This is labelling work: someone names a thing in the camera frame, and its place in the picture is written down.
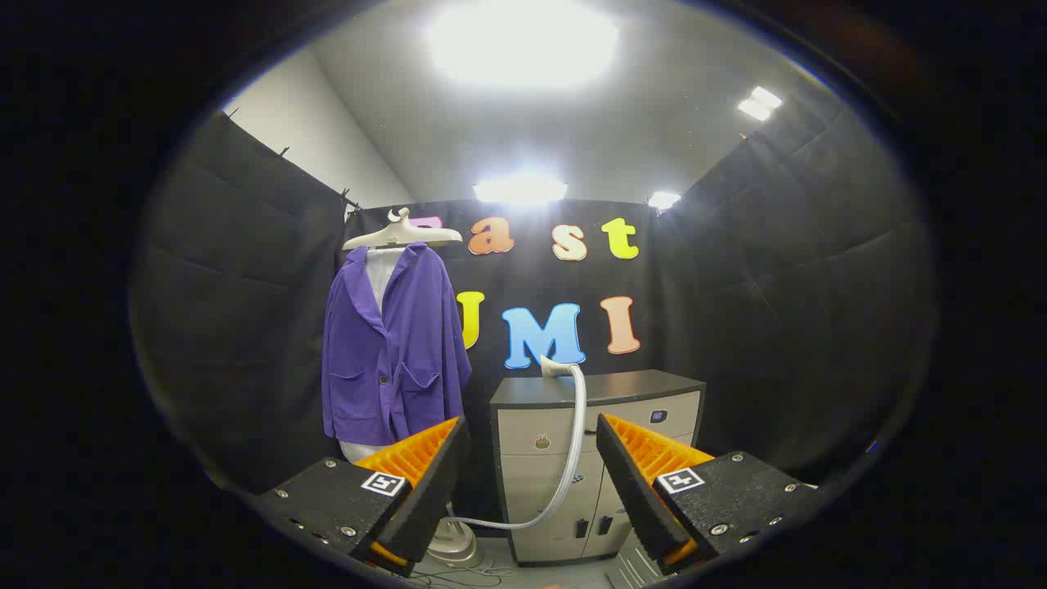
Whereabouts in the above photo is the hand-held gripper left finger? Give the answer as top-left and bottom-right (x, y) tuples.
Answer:
(254, 415), (472, 578)

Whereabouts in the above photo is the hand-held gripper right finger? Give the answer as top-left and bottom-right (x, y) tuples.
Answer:
(595, 413), (819, 573)

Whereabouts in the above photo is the purple corduroy jacket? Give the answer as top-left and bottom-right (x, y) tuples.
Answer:
(321, 242), (473, 447)

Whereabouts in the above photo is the beige garment steamer base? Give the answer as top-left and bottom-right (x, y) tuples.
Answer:
(425, 503), (485, 569)

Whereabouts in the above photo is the white clothes hanger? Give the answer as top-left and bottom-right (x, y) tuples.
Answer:
(342, 207), (464, 251)

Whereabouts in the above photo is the grey cabinet with dark top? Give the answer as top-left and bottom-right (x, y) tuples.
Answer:
(489, 369), (707, 567)

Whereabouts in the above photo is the white ironing form board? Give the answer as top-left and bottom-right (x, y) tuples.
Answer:
(339, 245), (407, 465)

